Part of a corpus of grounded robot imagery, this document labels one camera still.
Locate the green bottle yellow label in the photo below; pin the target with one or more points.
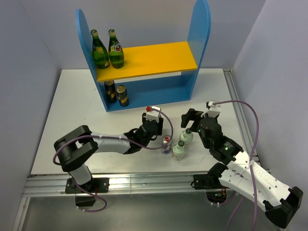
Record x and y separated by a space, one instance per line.
99 51

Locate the aluminium front rail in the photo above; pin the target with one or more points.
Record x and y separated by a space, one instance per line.
119 184

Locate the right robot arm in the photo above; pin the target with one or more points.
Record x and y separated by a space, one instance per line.
236 171

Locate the rear clear glass bottle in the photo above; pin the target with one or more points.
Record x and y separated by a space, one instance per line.
187 136

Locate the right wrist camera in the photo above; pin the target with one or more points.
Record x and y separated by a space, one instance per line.
213 110

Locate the black gold can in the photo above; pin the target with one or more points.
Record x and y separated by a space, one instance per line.
122 95
110 91

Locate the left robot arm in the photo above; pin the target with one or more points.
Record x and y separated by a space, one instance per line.
76 147

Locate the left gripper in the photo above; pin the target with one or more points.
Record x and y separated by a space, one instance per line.
159 123

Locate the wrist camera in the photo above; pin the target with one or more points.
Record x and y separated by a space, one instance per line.
154 112
213 110

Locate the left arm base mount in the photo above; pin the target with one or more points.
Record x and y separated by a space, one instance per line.
86 195

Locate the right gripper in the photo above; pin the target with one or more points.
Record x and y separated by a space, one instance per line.
192 115

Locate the clear glass bottle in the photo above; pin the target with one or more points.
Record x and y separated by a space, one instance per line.
187 136
178 151

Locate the front clear glass bottle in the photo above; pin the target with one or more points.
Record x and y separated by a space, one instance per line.
178 151

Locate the blue and yellow shelf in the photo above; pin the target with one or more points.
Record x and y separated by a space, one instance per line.
153 74

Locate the green bottle red label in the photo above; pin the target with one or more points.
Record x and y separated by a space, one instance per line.
116 54

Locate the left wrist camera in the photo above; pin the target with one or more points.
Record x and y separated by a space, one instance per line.
154 112

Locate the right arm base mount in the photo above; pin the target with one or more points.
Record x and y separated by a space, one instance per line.
214 191

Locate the front Red Bull can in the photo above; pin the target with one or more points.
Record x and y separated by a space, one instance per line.
166 144

